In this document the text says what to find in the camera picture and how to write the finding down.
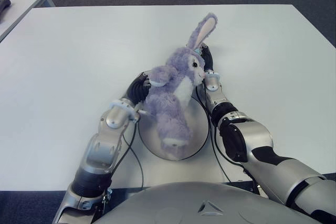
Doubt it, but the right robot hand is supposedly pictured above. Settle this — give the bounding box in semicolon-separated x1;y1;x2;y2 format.
200;46;215;73

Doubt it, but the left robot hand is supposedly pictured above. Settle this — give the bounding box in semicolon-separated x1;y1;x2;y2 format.
125;71;152;106

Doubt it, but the purple plush bunny doll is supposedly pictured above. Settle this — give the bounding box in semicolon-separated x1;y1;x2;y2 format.
144;12;218;161

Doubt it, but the white plate with black rim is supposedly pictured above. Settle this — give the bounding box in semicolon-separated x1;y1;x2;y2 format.
137;94;210;161

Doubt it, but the grey robot torso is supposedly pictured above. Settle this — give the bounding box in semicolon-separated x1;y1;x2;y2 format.
94;181;289;224

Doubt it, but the white side table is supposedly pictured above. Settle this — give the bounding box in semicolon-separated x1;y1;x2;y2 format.
0;0;55;42

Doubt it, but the black object on side table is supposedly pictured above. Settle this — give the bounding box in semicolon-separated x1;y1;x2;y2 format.
0;0;12;24

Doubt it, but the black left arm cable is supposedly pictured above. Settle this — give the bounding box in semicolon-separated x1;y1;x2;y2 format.
122;123;144;190

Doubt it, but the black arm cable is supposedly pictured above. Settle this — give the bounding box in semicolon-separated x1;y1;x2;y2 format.
195;87;229;183
122;123;144;190

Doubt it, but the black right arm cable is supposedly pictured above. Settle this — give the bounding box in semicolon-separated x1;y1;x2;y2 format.
195;87;229;183

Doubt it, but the metal bracket under table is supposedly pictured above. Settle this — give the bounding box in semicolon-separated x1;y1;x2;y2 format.
102;189;113;208

